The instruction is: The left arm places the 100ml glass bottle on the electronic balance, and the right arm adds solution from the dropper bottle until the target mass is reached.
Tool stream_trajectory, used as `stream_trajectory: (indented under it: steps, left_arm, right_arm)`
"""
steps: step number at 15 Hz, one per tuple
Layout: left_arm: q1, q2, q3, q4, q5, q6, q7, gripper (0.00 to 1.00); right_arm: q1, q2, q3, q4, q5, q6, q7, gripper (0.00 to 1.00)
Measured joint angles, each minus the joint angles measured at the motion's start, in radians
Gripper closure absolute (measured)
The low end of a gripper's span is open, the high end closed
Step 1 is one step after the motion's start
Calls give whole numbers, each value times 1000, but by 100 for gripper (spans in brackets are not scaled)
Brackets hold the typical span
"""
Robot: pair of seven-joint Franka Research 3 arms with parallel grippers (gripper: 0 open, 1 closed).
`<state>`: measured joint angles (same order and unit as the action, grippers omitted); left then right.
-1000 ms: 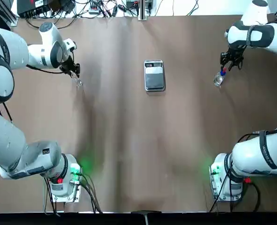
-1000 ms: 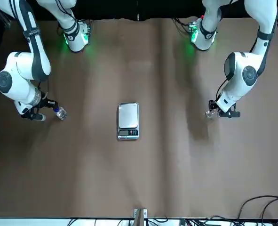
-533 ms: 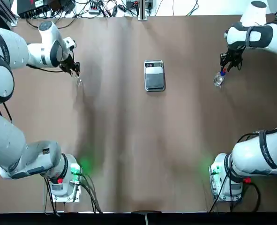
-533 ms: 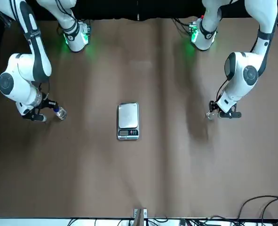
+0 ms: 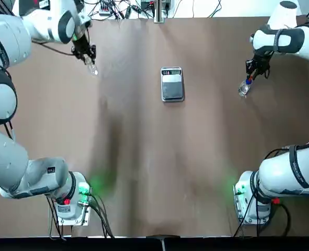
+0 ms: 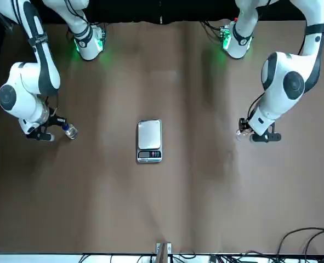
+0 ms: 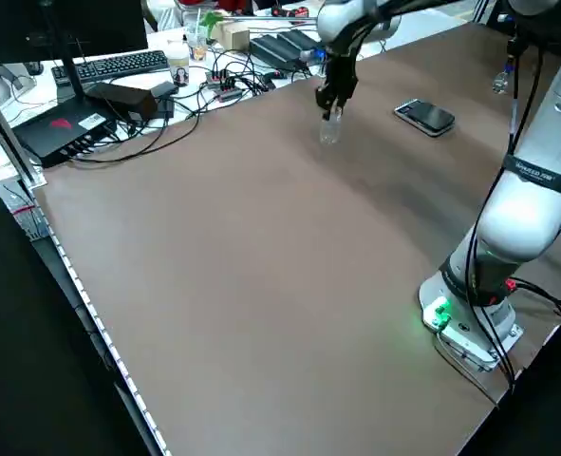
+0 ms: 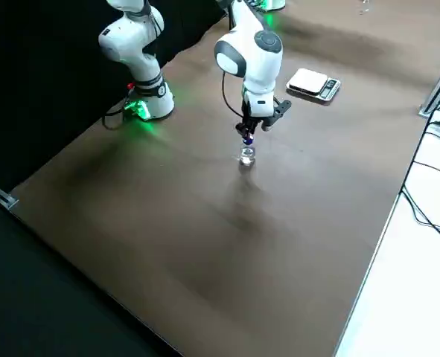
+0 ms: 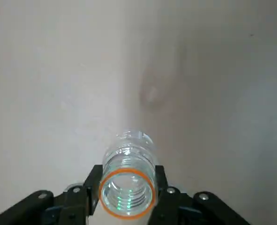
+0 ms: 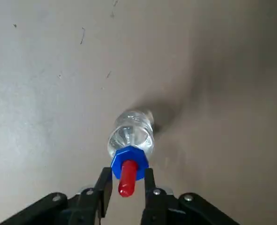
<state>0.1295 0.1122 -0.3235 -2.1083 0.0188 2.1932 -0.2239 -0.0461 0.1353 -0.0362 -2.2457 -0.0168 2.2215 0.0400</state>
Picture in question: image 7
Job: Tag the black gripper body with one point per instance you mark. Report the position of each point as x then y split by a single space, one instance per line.
342 71

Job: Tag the clear glass bottle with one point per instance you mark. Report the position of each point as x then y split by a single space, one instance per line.
330 132

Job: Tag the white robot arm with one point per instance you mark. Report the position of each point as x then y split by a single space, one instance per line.
522 223

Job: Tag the clear blue-capped dropper bottle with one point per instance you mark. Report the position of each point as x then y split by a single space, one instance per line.
499 84

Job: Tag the black finned metal box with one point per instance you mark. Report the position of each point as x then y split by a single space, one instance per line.
273 50
296 40

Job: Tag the red and black tool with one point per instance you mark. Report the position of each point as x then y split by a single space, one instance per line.
289 11

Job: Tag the grey usb hub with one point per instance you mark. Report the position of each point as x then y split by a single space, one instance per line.
223 88

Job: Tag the cardboard box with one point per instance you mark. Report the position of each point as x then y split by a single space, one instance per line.
232 35

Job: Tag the clear plastic cup with straw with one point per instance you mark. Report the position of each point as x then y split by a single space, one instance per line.
197 45

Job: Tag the green plant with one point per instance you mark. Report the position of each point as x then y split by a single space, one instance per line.
211 20

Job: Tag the small black adapter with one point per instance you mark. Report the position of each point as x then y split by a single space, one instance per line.
165 97

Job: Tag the black power brick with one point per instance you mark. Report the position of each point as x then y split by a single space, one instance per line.
123 100

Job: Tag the black keyboard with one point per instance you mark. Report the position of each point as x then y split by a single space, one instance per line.
114 64

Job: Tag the black monitor stand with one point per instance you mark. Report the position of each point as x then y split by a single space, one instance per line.
69 71

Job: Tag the black computer monitor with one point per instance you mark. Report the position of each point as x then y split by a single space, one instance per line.
71 28

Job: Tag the black box with red logo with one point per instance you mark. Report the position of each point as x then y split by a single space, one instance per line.
57 130

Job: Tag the black computer mouse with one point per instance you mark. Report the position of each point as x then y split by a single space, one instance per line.
34 68

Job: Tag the white table edge rail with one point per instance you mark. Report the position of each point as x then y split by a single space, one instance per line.
95 313

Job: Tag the aluminium frame post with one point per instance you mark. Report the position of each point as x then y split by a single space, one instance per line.
12 138

